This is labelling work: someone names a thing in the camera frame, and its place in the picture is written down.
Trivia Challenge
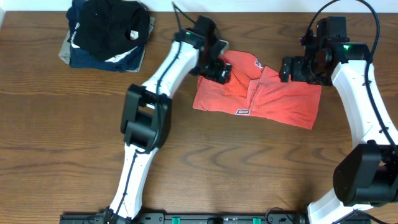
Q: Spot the red printed t-shirt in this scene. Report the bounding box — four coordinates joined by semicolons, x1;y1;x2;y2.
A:
193;50;322;129

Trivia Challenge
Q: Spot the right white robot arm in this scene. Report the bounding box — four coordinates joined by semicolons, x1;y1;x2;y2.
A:
280;42;397;223

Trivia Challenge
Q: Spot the navy folded shirt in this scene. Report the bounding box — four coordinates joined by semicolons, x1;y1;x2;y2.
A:
58;1;146;72

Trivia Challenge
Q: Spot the black folded shirt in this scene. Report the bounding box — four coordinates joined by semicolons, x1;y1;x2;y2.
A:
71;0;150;61

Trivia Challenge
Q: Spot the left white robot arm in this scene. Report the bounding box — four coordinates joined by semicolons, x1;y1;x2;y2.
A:
103;30;231;223

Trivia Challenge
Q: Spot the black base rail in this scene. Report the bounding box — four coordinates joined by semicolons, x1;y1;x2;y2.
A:
58;212;307;224

